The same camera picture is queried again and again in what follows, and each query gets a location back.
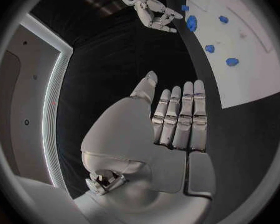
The blue short cylinder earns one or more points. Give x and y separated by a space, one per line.
209 48

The blue gear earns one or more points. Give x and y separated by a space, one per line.
191 23

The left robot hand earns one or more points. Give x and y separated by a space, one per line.
130 134

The white task board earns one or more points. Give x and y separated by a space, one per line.
247 78

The blue peg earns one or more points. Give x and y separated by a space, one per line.
223 19

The blue block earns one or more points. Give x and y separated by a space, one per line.
185 8

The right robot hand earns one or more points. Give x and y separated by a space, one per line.
154 11

